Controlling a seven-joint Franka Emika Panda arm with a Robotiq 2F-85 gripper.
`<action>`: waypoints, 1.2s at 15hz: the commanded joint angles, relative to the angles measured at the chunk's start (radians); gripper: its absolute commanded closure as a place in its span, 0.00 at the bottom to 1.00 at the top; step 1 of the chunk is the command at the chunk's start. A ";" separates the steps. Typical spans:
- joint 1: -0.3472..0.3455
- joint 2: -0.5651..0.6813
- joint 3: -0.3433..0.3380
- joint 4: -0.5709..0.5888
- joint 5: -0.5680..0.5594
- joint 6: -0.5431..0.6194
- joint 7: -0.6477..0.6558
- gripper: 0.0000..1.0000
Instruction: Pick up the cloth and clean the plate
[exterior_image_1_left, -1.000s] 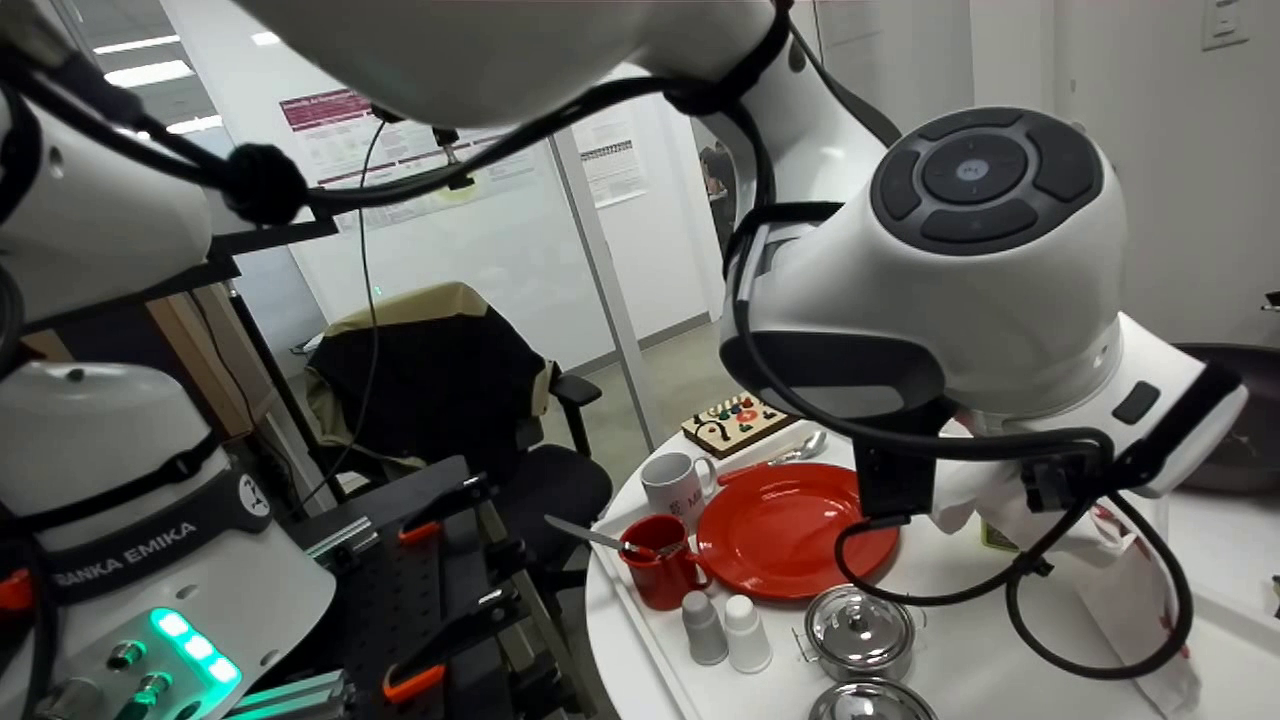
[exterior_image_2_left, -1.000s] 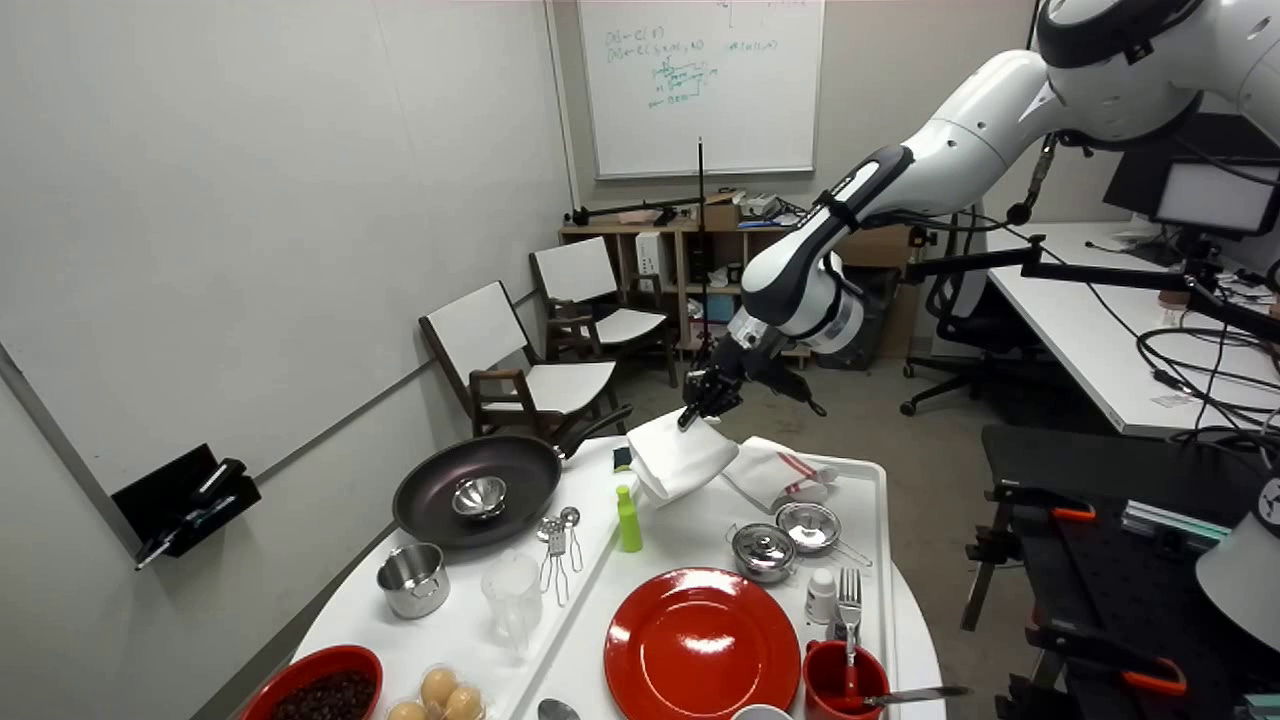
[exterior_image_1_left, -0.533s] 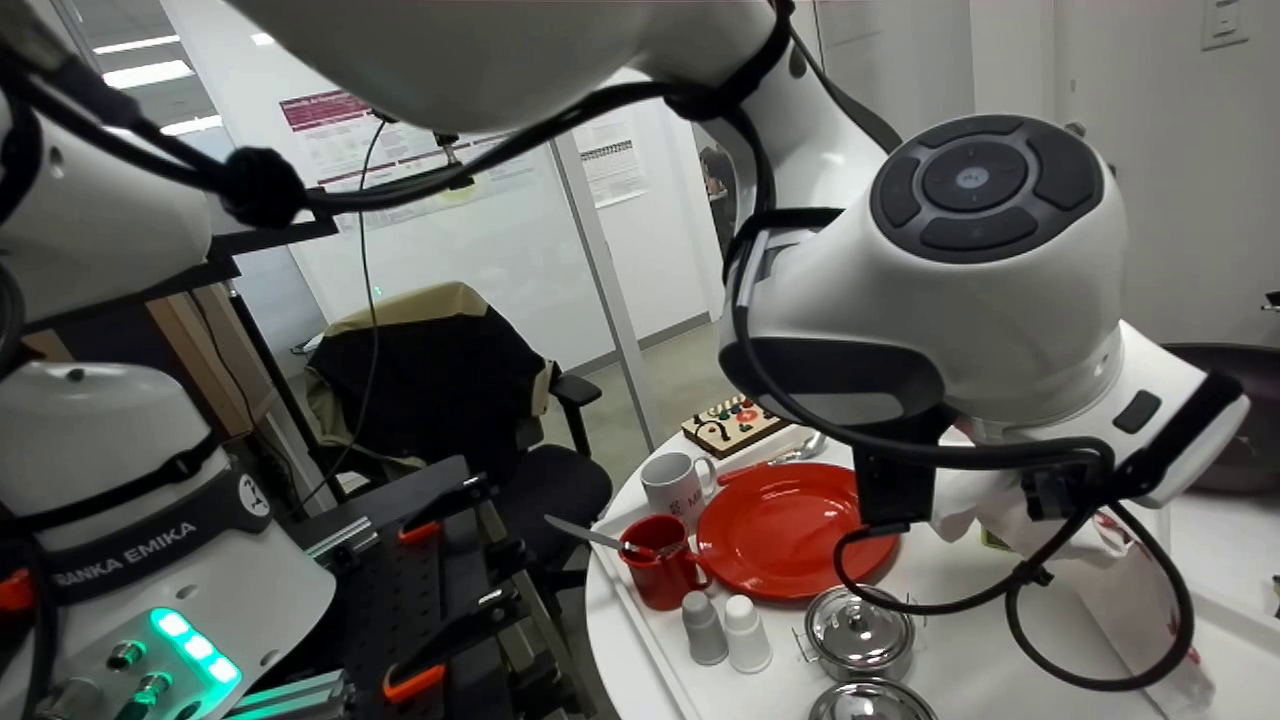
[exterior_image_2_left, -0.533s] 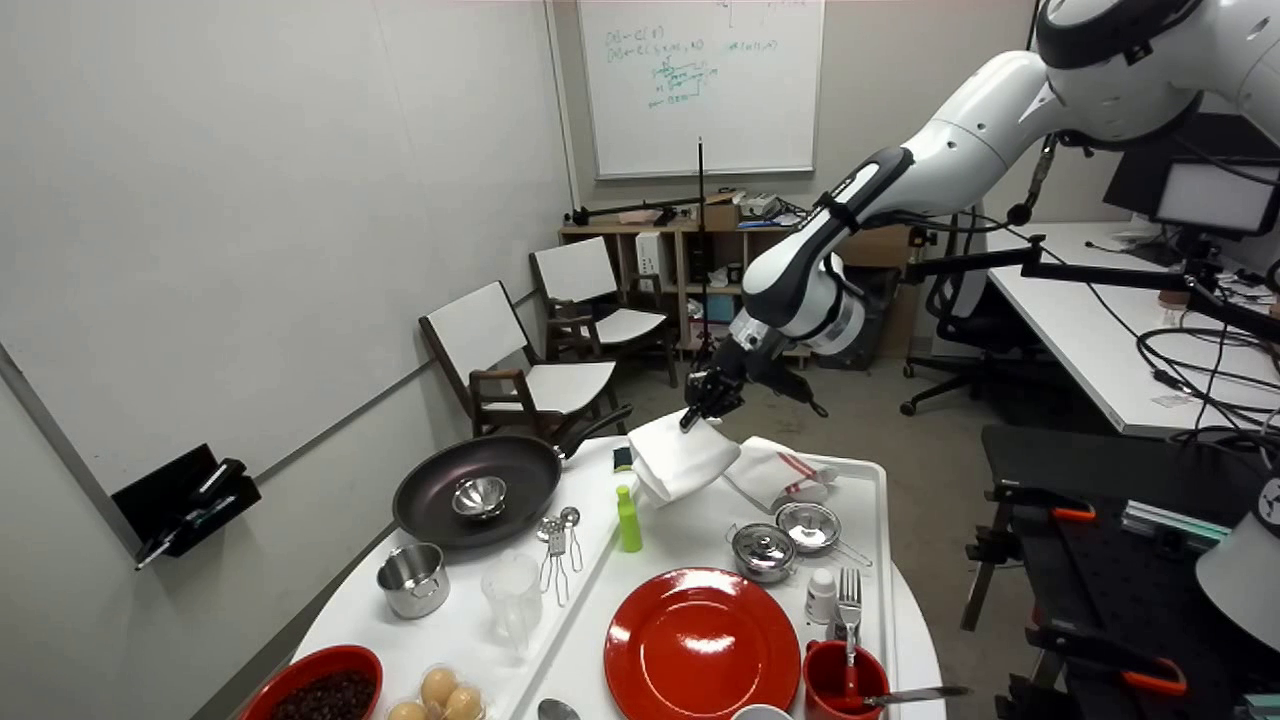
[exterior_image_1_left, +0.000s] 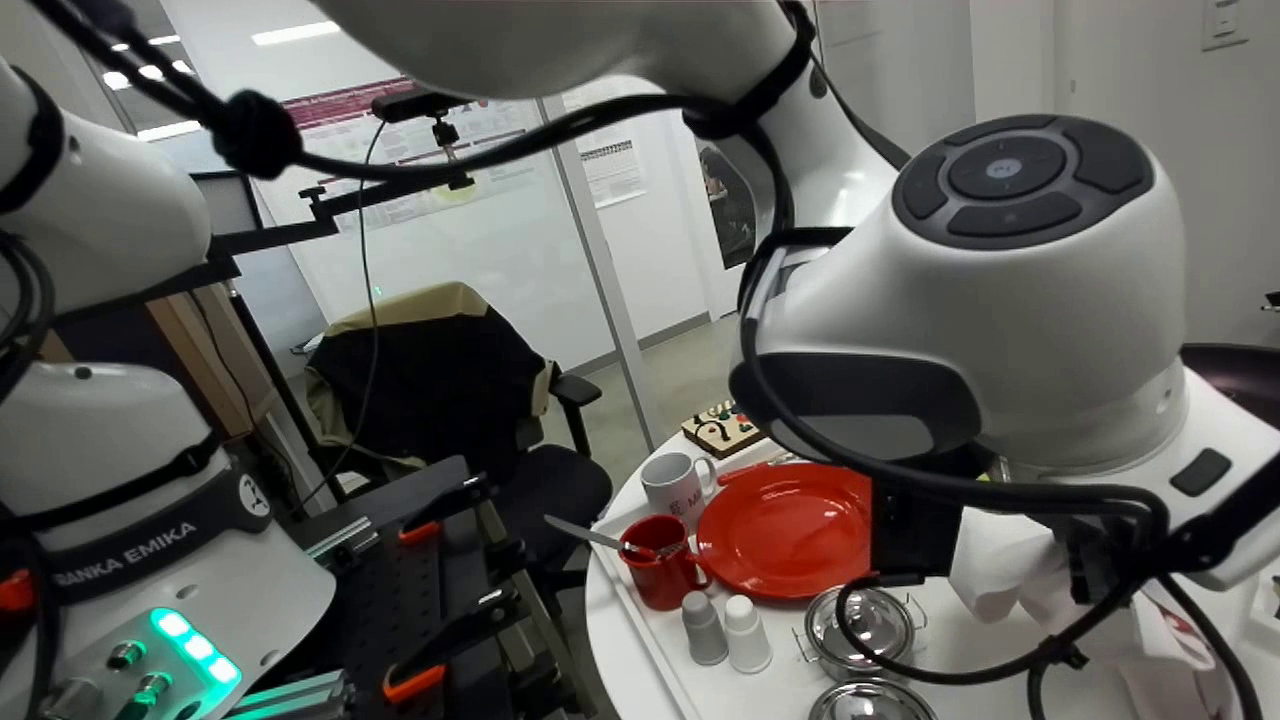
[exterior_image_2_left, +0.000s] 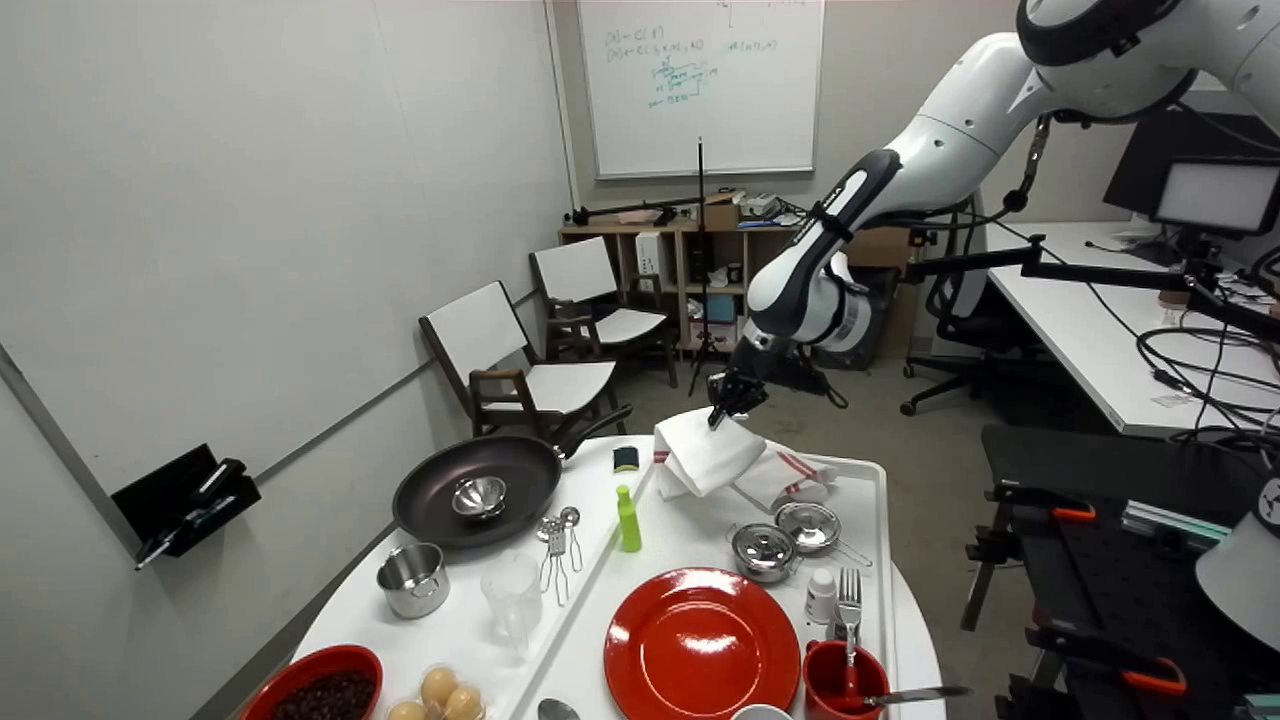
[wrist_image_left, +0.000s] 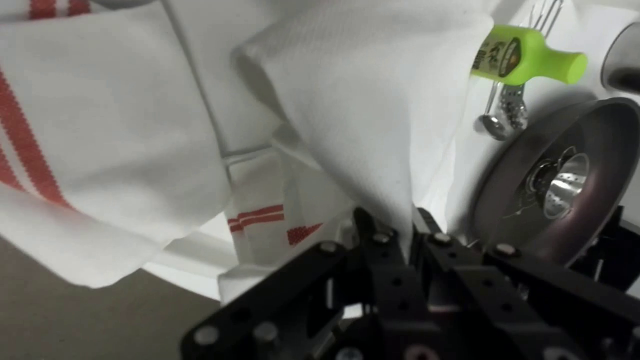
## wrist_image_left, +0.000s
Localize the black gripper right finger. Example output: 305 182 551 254
412 208 640 360

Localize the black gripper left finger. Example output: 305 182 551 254
179 208 401 360

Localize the white cloth with red stripes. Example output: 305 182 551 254
0 0 492 302

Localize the large dark frying pan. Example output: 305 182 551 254
469 98 637 265

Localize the small steel bowl in pan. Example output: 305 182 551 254
528 151 589 221

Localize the metal whisk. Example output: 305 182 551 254
478 0 564 142

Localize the green plastic bottle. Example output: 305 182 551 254
471 27 588 87

